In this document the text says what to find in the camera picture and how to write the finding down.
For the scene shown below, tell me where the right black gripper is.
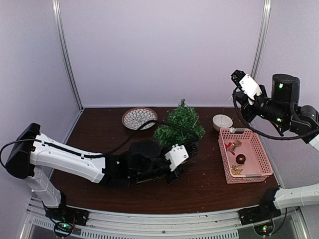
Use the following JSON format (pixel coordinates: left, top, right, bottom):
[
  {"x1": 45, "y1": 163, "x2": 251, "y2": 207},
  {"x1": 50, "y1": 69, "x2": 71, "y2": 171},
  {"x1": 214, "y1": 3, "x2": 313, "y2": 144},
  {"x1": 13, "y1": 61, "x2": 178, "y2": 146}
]
[{"x1": 232, "y1": 84, "x2": 289, "y2": 128}]

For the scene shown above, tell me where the fairy light wire string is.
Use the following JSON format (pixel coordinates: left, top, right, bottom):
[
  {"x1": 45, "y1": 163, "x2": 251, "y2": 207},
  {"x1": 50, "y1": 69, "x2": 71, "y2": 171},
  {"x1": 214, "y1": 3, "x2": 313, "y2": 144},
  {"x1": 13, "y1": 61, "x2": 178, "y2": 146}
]
[{"x1": 194, "y1": 96, "x2": 236, "y2": 131}]

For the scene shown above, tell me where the small green christmas tree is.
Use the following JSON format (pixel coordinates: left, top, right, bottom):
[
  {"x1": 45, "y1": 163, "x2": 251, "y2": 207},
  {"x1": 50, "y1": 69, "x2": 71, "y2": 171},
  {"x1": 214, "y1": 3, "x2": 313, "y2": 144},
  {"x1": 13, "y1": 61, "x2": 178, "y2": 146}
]
[{"x1": 154, "y1": 99, "x2": 205, "y2": 147}]

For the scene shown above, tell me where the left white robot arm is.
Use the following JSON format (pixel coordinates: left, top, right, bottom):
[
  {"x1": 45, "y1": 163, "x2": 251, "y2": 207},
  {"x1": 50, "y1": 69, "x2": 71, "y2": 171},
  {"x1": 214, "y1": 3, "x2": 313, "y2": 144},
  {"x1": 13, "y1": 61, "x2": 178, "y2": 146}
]
[{"x1": 3, "y1": 123, "x2": 198, "y2": 221}]

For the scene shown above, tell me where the white ceramic bowl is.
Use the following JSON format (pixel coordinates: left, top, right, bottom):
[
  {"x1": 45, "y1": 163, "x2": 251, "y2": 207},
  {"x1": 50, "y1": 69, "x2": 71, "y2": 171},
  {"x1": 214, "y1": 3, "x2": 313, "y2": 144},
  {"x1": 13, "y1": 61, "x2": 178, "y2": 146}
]
[{"x1": 212, "y1": 114, "x2": 233, "y2": 131}]

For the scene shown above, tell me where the patterned ceramic plate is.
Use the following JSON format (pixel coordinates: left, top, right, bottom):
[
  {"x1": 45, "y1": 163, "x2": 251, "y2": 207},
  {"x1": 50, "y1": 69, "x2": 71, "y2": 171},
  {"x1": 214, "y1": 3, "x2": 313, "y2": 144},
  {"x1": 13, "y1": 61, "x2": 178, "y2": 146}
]
[{"x1": 122, "y1": 108, "x2": 158, "y2": 130}]

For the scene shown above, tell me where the red burlap bow ornament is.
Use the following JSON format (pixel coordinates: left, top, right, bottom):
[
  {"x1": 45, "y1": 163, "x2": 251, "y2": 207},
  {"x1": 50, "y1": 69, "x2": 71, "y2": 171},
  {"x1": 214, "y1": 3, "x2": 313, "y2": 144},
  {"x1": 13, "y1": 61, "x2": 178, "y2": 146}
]
[{"x1": 225, "y1": 139, "x2": 242, "y2": 155}]

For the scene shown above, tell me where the red bauble ornament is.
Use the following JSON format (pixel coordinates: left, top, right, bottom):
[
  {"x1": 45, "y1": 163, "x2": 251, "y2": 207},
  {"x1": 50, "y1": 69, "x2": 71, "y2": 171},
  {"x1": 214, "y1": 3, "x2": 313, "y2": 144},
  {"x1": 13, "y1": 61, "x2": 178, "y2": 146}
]
[{"x1": 236, "y1": 154, "x2": 246, "y2": 165}]

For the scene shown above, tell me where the pink plastic basket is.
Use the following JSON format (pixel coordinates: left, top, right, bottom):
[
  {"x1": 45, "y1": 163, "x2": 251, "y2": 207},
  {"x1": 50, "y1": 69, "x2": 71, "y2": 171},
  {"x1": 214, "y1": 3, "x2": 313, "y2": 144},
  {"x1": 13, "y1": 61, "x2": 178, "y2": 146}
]
[{"x1": 218, "y1": 128, "x2": 273, "y2": 184}]

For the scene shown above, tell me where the gold star ornament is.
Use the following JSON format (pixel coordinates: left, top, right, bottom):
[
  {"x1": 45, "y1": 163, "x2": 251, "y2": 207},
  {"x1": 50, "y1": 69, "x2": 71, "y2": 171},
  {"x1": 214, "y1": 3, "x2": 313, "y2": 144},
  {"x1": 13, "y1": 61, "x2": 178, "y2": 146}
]
[{"x1": 231, "y1": 166, "x2": 243, "y2": 175}]

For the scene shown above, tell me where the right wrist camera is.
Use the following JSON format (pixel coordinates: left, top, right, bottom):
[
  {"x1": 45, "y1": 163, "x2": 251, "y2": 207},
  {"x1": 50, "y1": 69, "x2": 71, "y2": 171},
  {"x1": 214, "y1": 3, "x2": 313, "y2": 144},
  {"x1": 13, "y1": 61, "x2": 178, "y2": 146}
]
[{"x1": 231, "y1": 70, "x2": 262, "y2": 105}]

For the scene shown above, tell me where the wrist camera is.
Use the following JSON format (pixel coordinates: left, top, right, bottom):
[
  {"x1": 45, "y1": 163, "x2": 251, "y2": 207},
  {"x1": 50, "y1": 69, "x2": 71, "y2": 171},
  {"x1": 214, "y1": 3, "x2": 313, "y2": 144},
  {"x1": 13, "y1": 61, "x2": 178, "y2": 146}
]
[
  {"x1": 164, "y1": 143, "x2": 198, "y2": 172},
  {"x1": 231, "y1": 70, "x2": 262, "y2": 105}
]

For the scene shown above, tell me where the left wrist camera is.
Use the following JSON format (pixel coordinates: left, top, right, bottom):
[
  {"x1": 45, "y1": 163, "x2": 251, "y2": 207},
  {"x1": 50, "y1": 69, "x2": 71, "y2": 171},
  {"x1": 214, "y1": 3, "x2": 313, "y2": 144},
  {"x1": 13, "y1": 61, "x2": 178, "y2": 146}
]
[{"x1": 164, "y1": 143, "x2": 198, "y2": 172}]

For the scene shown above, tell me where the right aluminium frame post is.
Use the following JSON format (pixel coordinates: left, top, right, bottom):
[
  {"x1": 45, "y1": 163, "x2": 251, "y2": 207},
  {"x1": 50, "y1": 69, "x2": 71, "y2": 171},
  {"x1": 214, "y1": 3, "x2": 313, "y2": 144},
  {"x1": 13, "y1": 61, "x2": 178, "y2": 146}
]
[{"x1": 250, "y1": 0, "x2": 272, "y2": 80}]

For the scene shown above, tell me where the aluminium frame post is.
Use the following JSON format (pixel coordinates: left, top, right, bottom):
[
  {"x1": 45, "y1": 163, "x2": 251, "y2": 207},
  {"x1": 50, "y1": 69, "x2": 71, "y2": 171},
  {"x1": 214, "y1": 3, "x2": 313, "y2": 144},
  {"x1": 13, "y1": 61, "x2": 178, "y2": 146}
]
[
  {"x1": 52, "y1": 0, "x2": 84, "y2": 112},
  {"x1": 250, "y1": 0, "x2": 272, "y2": 80}
]

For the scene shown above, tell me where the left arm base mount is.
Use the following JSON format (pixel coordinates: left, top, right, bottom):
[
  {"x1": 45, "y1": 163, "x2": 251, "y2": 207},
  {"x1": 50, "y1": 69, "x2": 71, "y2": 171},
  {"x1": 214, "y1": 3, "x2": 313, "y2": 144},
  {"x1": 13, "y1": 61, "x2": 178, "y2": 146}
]
[{"x1": 45, "y1": 207, "x2": 89, "y2": 226}]

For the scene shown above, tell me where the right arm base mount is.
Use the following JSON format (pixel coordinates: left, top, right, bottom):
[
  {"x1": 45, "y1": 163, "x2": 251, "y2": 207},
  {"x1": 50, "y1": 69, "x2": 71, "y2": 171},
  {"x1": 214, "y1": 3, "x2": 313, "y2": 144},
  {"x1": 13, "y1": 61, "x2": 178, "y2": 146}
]
[{"x1": 238, "y1": 206, "x2": 281, "y2": 225}]

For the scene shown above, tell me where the left aluminium frame post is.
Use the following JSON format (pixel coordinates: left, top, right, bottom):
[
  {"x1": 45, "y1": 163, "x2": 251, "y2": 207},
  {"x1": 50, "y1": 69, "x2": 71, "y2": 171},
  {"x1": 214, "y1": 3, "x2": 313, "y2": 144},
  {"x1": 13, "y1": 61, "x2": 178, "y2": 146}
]
[{"x1": 52, "y1": 0, "x2": 84, "y2": 112}]

